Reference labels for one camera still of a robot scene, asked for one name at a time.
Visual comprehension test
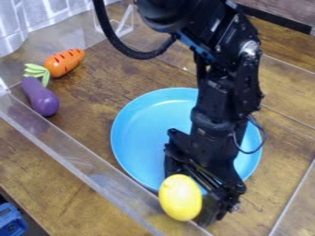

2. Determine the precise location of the clear acrylic enclosure wall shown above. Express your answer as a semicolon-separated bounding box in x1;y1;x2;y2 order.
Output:
0;1;315;236

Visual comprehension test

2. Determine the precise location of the black corrugated cable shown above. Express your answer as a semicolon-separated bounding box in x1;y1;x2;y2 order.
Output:
91;0;179;61

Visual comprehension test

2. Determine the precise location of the thin black wire loop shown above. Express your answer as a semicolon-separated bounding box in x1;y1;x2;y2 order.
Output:
231;113;268;155

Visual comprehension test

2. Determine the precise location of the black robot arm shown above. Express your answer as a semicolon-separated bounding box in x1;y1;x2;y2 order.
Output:
136;0;263;227

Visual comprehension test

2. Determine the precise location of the blue plastic object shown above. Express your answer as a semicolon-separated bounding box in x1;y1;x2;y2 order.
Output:
0;203;28;236

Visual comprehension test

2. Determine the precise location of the purple toy eggplant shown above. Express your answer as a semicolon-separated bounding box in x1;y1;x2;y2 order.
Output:
21;77;59;117

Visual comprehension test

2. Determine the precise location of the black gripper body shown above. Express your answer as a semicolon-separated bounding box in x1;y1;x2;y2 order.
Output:
165;129;246;212

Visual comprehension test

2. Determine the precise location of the blue round tray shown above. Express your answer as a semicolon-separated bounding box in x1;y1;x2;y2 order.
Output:
109;87;263;195

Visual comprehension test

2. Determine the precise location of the yellow toy lemon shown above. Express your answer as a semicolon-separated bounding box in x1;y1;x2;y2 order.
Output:
159;174;203;221

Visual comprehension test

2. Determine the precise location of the orange toy carrot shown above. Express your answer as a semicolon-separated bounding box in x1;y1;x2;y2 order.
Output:
24;48;87;87

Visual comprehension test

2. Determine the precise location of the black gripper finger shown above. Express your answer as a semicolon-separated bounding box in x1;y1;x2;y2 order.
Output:
196;191;227;228
164;153;188;177

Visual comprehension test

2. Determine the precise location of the white translucent curtain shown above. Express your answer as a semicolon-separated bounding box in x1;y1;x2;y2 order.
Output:
0;0;120;58

